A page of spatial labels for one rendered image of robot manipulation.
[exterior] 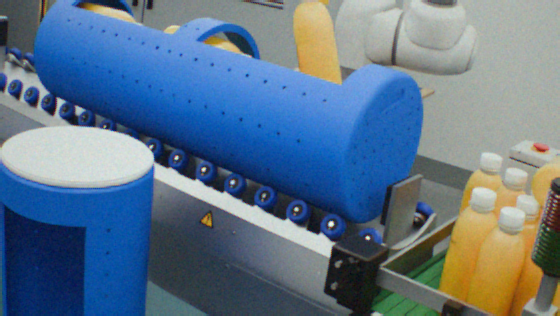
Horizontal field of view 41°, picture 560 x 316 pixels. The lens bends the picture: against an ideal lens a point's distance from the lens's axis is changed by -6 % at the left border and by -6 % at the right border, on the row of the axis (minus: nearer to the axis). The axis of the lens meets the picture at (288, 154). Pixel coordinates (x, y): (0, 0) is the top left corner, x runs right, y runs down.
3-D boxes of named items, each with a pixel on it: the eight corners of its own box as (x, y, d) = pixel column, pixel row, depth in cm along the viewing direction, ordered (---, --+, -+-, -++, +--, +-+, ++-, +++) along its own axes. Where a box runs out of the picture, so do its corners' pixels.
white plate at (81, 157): (36, 117, 147) (36, 123, 148) (-27, 164, 121) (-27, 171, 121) (170, 139, 146) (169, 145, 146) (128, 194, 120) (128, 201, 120)
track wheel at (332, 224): (329, 213, 140) (325, 208, 139) (350, 220, 138) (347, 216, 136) (318, 235, 139) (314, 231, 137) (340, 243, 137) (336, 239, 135)
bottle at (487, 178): (485, 275, 141) (511, 174, 134) (447, 268, 141) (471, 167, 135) (483, 258, 147) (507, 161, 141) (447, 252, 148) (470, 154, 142)
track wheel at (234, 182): (233, 173, 152) (228, 168, 150) (252, 179, 150) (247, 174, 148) (223, 193, 151) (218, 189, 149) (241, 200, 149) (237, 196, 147)
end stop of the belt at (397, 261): (473, 216, 154) (476, 202, 153) (476, 217, 154) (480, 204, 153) (373, 281, 123) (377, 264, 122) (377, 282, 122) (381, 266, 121)
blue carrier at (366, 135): (122, 80, 203) (119, -23, 190) (415, 190, 157) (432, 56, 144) (36, 114, 182) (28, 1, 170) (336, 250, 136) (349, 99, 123)
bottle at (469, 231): (462, 299, 131) (490, 192, 124) (482, 321, 124) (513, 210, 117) (425, 302, 128) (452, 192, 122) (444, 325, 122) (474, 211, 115)
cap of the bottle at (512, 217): (526, 229, 112) (529, 218, 111) (502, 226, 111) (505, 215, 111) (518, 218, 115) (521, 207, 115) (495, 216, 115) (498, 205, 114)
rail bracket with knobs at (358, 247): (349, 283, 132) (360, 229, 128) (385, 299, 128) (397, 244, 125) (316, 302, 124) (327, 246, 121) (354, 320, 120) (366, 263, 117)
